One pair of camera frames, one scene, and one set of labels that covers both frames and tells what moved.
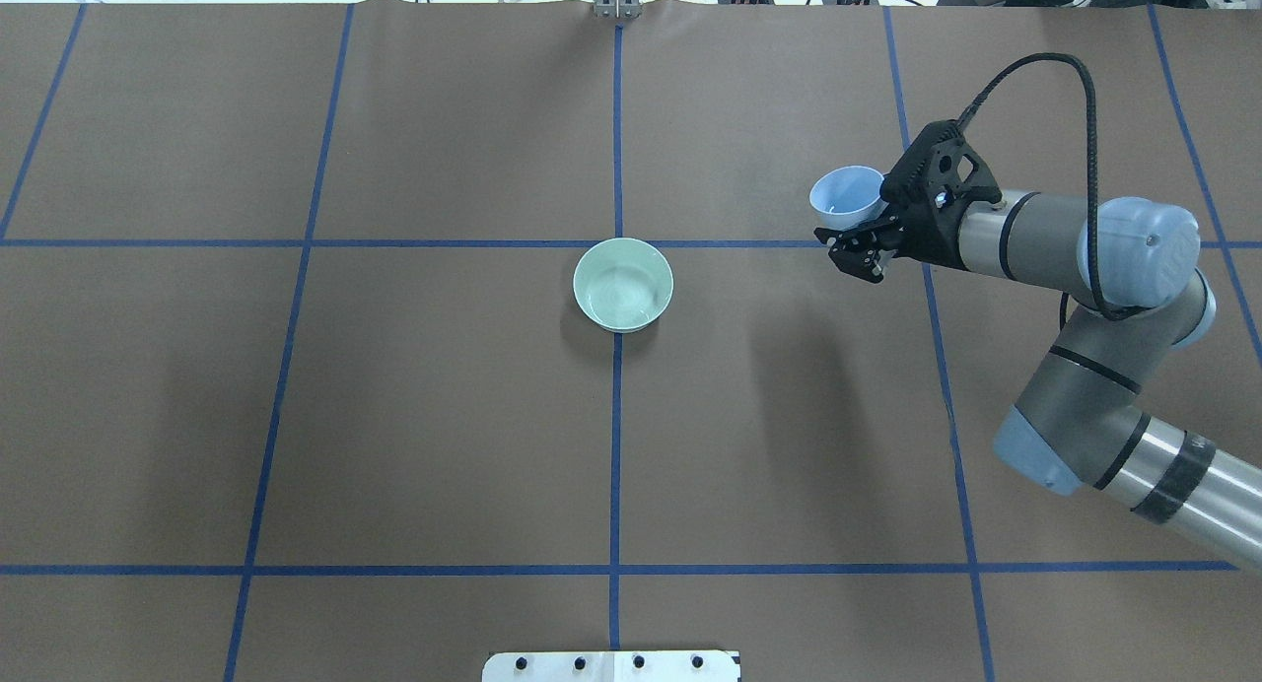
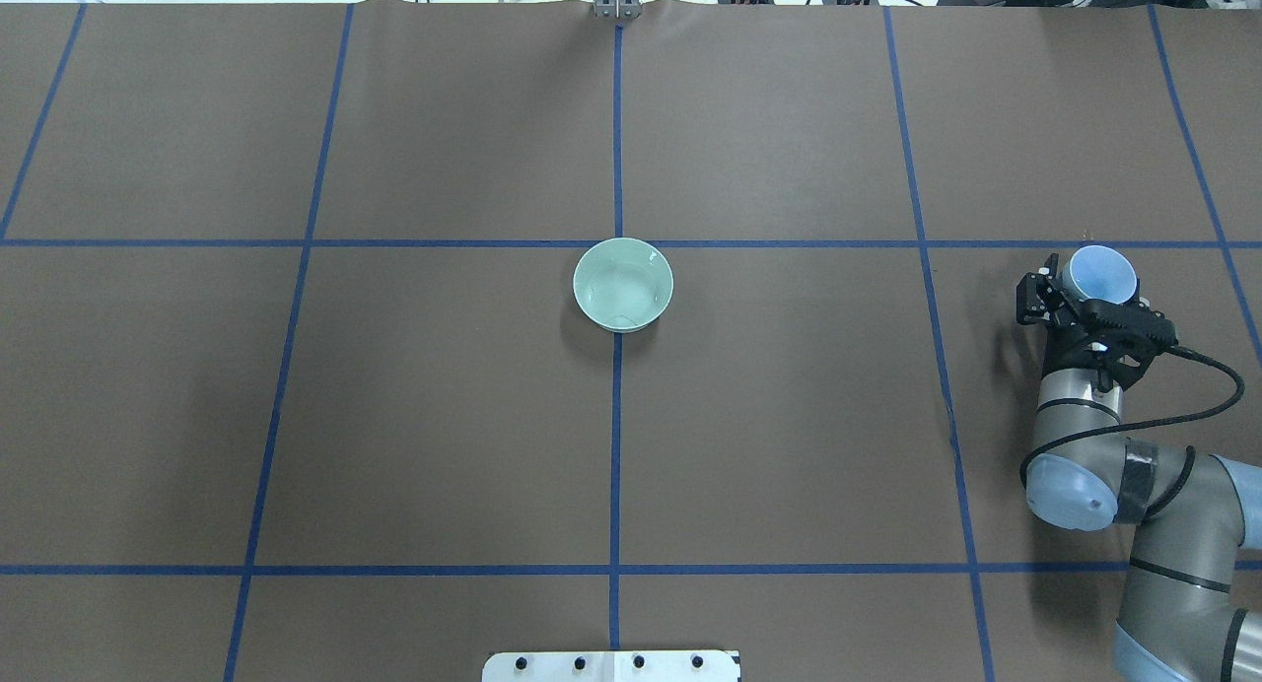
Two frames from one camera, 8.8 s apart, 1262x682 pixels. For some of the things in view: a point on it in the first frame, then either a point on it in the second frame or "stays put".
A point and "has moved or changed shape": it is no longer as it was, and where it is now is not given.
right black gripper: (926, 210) → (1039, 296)
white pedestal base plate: (692, 665) stays put
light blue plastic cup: (849, 196) has moved or changed shape
